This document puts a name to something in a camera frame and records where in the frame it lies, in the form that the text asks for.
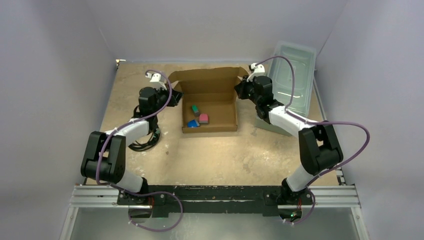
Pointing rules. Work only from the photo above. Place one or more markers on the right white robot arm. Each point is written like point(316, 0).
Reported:
point(319, 148)

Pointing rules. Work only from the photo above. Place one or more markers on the pink and green small block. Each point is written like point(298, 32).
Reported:
point(203, 119)

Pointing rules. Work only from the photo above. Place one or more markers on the green and grey small block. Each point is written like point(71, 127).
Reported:
point(195, 111)

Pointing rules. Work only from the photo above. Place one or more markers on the aluminium frame rail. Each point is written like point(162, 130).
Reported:
point(95, 215)

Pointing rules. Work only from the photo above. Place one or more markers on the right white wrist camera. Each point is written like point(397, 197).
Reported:
point(256, 70)

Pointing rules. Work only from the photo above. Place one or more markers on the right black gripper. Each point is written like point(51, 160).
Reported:
point(244, 88)

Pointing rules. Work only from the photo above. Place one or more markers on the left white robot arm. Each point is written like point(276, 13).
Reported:
point(105, 153)

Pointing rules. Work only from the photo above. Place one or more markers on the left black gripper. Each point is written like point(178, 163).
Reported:
point(176, 97)

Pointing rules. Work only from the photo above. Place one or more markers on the brown cardboard box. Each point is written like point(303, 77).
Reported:
point(212, 92)

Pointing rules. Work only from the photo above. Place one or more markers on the blue and grey small block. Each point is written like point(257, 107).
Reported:
point(193, 123)

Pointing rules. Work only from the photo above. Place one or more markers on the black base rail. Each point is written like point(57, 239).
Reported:
point(207, 199)

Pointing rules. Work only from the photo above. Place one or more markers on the clear plastic storage bin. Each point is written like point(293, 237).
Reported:
point(303, 59)

